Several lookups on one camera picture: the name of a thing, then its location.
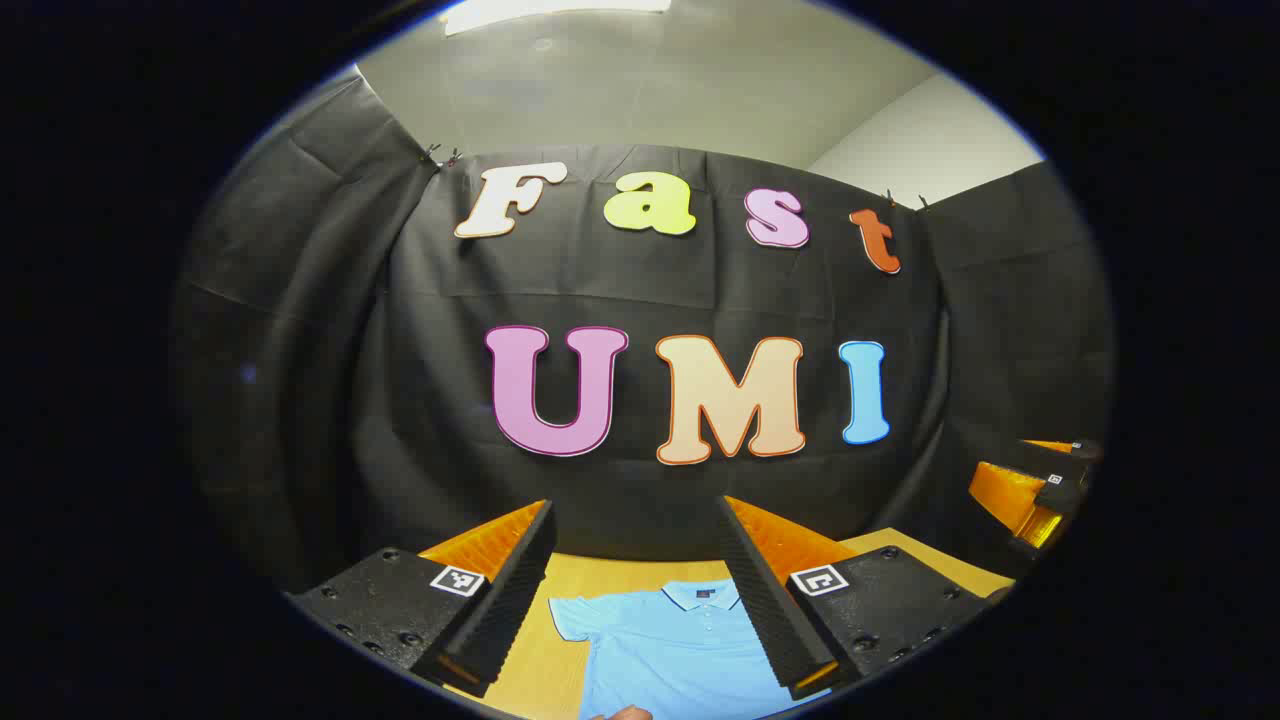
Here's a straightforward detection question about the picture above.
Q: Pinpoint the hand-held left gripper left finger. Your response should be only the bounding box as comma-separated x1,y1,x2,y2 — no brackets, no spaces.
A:
285,500,558,698

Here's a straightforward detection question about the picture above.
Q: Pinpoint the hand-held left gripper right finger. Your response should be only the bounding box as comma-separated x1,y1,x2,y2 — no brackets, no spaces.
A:
713,495,1016,701

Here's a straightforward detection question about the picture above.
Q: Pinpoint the light blue T-shirt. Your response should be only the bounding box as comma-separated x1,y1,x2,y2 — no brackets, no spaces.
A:
548,578,831,720

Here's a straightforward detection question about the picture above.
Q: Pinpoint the black backdrop cloth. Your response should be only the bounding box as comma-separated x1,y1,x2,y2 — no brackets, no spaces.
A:
170,75,1116,601

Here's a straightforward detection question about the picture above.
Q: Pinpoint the ceiling light panel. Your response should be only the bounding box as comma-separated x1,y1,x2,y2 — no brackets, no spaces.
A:
443,0,673,37

